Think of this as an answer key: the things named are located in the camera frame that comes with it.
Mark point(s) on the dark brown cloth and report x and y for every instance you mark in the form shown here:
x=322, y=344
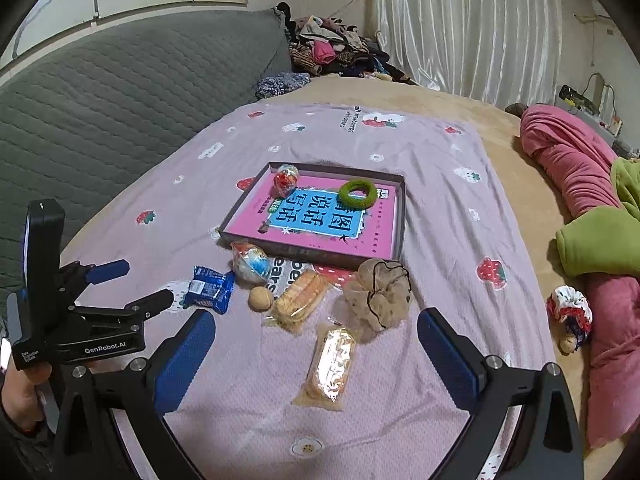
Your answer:
x=515, y=109

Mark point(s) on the pile of clothes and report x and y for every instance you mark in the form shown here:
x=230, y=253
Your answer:
x=335, y=50

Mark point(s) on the clear bread packet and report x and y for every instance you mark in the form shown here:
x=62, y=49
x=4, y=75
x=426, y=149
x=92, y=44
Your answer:
x=330, y=365
x=300, y=300

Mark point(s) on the blue snack packet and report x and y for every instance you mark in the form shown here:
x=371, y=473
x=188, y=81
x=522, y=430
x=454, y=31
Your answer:
x=207, y=292

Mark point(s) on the blue orange wrapped candy ball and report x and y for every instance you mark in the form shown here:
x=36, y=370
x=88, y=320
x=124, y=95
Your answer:
x=250, y=265

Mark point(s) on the person's left forearm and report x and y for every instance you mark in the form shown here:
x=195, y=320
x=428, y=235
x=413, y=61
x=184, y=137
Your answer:
x=22, y=455

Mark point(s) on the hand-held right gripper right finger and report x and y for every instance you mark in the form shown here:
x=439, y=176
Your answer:
x=446, y=357

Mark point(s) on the pink quilt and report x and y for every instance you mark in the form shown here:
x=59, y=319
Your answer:
x=575, y=160

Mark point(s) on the white curtain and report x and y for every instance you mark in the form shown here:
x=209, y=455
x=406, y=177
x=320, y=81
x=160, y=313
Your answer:
x=460, y=25

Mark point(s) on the person's left hand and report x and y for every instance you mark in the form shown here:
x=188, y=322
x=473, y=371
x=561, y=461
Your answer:
x=22, y=395

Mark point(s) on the grey quilted headboard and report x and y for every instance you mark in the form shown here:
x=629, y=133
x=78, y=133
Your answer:
x=125, y=110

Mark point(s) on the beige mesh scrunchie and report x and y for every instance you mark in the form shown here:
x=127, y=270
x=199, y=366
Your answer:
x=380, y=295

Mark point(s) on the blue floral cloth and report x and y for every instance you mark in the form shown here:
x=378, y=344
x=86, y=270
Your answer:
x=280, y=85

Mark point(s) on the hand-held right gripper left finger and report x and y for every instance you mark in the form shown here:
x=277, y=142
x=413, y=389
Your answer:
x=182, y=362

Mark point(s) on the green blanket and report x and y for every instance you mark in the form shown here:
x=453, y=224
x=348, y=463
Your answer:
x=595, y=240

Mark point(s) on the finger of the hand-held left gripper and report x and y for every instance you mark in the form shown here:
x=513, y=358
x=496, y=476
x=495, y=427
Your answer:
x=107, y=271
x=145, y=305

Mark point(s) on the patterned white red scrunchie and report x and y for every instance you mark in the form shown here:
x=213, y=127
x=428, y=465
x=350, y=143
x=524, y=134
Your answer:
x=570, y=310

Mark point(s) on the red wrapped candy ball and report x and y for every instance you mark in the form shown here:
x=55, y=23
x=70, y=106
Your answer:
x=285, y=180

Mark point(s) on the black and yellow object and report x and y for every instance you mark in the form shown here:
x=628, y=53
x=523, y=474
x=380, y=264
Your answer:
x=575, y=96

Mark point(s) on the shallow cardboard box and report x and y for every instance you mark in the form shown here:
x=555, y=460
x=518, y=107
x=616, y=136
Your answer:
x=320, y=260

